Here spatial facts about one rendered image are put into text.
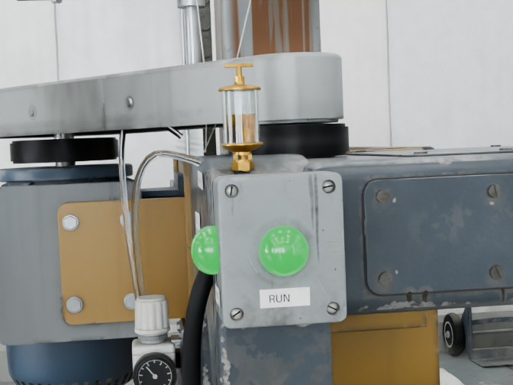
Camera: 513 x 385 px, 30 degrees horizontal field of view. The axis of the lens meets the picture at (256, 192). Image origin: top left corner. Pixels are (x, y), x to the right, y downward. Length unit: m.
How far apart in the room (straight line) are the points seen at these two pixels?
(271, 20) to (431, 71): 4.97
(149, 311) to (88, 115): 0.20
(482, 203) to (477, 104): 5.51
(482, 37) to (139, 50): 2.13
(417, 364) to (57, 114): 0.43
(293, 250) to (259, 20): 0.60
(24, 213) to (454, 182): 0.50
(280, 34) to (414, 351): 0.40
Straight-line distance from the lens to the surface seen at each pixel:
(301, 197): 0.57
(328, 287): 0.58
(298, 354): 0.63
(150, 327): 0.83
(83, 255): 0.99
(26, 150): 1.06
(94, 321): 1.00
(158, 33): 5.82
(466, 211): 0.65
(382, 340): 0.95
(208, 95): 0.78
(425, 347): 0.96
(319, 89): 0.74
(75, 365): 1.05
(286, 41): 1.12
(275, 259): 0.55
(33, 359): 1.06
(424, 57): 6.07
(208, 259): 0.57
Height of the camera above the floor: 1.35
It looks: 3 degrees down
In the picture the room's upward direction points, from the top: 2 degrees counter-clockwise
